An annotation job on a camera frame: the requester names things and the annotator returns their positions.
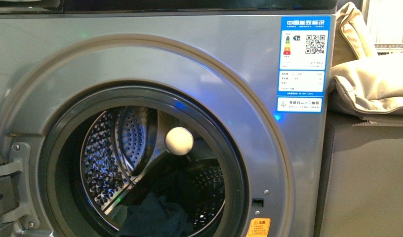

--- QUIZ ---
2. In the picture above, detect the grey front-load washing machine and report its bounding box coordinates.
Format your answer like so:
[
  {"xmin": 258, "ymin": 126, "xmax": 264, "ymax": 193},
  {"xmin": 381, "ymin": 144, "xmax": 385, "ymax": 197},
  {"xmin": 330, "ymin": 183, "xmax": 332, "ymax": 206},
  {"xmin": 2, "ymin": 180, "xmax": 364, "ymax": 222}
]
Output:
[{"xmin": 0, "ymin": 0, "xmax": 337, "ymax": 237}]

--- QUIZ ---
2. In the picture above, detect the beige sofa seat cover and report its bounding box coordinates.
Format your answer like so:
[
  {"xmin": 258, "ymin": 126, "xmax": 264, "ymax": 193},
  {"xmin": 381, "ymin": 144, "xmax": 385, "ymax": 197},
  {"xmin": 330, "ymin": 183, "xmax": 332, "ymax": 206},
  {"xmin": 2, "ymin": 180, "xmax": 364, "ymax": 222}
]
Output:
[{"xmin": 328, "ymin": 53, "xmax": 403, "ymax": 124}]

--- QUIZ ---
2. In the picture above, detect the grey door hinge bracket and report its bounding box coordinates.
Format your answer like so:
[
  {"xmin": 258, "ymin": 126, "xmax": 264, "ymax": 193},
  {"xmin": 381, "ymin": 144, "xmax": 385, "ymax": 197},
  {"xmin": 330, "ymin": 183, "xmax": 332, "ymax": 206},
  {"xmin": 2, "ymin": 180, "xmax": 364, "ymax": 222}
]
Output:
[{"xmin": 0, "ymin": 142, "xmax": 41, "ymax": 237}]

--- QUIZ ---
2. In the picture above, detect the navy blue knit garment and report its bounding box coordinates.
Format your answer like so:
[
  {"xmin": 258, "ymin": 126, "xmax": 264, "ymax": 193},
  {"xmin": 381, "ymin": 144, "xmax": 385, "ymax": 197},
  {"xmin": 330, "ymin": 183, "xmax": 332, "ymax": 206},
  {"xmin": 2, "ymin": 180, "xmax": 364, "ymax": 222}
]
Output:
[{"xmin": 116, "ymin": 170, "xmax": 202, "ymax": 237}]

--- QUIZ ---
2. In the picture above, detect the orange warning sticker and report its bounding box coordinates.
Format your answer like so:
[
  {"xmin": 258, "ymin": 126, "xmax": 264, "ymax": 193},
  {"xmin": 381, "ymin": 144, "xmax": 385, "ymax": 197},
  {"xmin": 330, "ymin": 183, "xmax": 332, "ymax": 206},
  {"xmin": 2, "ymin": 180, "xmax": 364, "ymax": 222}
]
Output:
[{"xmin": 246, "ymin": 218, "xmax": 271, "ymax": 237}]

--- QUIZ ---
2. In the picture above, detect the blue energy label sticker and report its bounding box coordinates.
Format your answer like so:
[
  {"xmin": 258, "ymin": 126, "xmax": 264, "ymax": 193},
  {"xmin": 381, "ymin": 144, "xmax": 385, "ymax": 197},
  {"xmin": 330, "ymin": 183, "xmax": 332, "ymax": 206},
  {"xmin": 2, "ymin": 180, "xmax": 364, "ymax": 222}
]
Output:
[{"xmin": 277, "ymin": 15, "xmax": 331, "ymax": 113}]

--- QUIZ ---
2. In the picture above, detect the beige cushion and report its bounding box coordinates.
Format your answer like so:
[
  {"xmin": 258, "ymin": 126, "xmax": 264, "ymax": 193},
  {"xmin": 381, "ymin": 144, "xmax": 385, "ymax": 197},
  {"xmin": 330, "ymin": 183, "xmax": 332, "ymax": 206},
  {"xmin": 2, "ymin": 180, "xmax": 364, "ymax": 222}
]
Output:
[{"xmin": 331, "ymin": 1, "xmax": 378, "ymax": 67}]

